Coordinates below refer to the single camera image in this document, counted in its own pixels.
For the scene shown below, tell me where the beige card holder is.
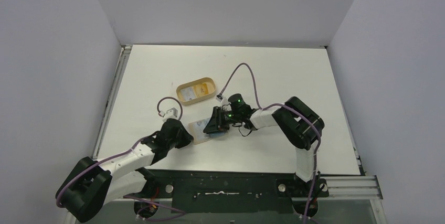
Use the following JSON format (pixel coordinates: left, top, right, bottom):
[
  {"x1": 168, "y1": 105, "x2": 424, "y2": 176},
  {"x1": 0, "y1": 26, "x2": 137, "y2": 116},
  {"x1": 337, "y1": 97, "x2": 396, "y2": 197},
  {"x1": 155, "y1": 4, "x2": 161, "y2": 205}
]
[{"x1": 188, "y1": 122, "x2": 228, "y2": 145}]

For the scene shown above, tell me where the silver credit card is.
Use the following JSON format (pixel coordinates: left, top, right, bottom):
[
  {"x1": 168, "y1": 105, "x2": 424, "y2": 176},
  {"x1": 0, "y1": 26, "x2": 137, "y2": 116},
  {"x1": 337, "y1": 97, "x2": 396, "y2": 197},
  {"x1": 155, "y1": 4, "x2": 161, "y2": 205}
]
[{"x1": 192, "y1": 118, "x2": 210, "y2": 134}]

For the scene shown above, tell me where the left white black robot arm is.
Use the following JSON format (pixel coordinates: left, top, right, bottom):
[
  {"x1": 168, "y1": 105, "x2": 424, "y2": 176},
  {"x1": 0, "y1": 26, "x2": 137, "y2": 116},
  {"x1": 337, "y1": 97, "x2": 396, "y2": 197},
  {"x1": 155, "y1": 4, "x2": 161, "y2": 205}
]
[{"x1": 55, "y1": 119, "x2": 194, "y2": 223}]

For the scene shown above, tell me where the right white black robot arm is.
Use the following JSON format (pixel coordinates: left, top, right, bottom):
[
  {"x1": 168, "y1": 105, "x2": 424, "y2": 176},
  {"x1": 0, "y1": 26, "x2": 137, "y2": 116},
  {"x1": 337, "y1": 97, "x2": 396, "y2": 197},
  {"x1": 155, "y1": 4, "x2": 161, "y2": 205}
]
[{"x1": 203, "y1": 93, "x2": 325, "y2": 196}]

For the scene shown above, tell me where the gold card in tray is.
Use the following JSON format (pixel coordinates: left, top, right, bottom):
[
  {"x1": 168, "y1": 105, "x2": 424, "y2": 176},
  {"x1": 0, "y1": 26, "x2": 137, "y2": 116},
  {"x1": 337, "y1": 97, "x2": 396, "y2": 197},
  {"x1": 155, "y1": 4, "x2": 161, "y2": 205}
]
[{"x1": 193, "y1": 83, "x2": 209, "y2": 98}]

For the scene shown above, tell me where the silver card in tray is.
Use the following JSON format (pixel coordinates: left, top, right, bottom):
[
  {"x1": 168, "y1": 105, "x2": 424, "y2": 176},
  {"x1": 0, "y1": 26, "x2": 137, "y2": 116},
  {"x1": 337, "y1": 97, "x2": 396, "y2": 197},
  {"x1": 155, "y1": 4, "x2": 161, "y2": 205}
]
[{"x1": 180, "y1": 87, "x2": 196, "y2": 101}]

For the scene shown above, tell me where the oval beige tray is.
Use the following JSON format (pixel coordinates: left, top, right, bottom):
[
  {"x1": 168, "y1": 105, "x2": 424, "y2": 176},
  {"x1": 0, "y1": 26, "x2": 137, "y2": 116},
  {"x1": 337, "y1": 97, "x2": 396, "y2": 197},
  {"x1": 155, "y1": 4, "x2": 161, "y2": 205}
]
[{"x1": 176, "y1": 77, "x2": 217, "y2": 106}]

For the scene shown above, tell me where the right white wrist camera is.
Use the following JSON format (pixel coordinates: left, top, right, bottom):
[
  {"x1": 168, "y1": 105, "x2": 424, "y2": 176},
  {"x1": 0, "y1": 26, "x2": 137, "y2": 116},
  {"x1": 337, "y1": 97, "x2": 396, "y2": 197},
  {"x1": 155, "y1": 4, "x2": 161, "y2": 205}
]
[{"x1": 216, "y1": 94, "x2": 230, "y2": 106}]

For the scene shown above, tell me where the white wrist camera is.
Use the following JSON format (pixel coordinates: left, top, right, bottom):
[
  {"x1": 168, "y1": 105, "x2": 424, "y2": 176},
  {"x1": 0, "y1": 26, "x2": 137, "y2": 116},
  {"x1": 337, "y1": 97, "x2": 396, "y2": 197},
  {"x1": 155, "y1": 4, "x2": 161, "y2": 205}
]
[
  {"x1": 159, "y1": 108, "x2": 179, "y2": 121},
  {"x1": 216, "y1": 94, "x2": 230, "y2": 106}
]

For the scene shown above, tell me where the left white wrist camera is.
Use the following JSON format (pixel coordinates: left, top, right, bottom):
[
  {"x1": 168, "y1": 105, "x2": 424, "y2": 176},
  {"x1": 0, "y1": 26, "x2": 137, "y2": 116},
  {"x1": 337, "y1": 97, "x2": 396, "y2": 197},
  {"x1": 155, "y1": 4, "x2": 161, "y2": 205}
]
[{"x1": 159, "y1": 108, "x2": 179, "y2": 121}]

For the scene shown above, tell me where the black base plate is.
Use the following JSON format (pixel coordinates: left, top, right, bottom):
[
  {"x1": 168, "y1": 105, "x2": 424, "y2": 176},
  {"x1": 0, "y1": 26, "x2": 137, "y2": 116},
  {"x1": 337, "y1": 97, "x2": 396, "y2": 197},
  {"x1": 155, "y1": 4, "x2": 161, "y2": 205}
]
[{"x1": 134, "y1": 169, "x2": 329, "y2": 214}]

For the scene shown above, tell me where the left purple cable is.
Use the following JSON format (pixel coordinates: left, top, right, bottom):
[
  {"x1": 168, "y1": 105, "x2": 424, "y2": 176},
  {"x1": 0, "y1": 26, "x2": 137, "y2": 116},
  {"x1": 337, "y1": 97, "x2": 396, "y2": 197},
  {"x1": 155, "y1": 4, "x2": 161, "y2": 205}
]
[{"x1": 55, "y1": 97, "x2": 184, "y2": 209}]

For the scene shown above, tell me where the aluminium frame rail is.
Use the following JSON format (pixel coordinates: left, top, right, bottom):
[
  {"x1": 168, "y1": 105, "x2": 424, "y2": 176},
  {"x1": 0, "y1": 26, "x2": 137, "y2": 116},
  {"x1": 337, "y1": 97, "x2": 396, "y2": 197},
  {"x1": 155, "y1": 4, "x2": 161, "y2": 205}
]
[{"x1": 91, "y1": 45, "x2": 133, "y2": 159}]

